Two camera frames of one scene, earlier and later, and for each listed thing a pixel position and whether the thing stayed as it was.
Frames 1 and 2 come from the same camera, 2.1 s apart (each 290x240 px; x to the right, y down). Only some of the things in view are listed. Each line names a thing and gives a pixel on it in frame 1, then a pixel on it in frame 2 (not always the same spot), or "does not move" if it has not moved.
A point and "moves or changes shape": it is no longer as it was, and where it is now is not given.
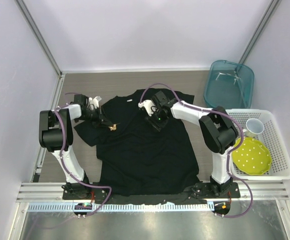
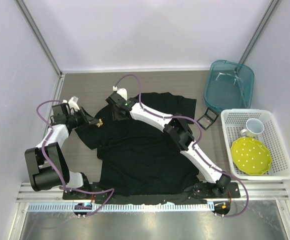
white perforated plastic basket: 281,165 does not move
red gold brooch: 114,127 moves or changes shape
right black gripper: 151,120 → 117,117
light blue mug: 253,127 does not move
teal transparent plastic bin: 229,85 does not move
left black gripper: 102,118 → 86,117
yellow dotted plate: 253,157 does not move
